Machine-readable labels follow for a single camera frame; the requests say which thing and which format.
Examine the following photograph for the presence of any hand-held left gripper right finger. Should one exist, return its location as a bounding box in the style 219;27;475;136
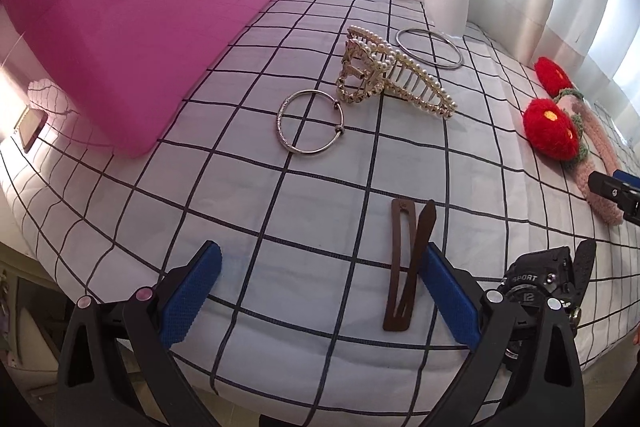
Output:
416;242;587;427

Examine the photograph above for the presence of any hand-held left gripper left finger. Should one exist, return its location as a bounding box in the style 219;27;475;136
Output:
56;241;223;427

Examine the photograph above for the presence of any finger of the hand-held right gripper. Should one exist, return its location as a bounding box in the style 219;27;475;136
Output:
588;170;640;226

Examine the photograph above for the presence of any brown snap hair clip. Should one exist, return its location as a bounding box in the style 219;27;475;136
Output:
382;199;437;332

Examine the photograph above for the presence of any pink headband with red flowers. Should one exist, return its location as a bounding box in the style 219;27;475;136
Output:
522;56;632;226

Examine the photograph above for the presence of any black sport wristwatch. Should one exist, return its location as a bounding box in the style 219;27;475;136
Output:
497;239;598;375

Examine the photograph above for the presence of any silver bangle bracelet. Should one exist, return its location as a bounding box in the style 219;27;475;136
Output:
274;90;345;156

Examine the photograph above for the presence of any pearl claw hair clip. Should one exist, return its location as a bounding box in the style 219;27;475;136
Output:
336;25;458;121

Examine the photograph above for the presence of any thin silver round bangle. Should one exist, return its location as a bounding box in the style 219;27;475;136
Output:
396;27;464;70

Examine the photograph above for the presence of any pink plastic storage box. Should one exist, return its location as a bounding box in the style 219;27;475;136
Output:
0;0;291;158

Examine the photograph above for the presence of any white grid-patterned bed sheet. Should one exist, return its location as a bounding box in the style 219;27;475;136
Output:
0;0;640;404

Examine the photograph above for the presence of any smartphone with brown case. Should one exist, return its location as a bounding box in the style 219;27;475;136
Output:
14;106;49;154

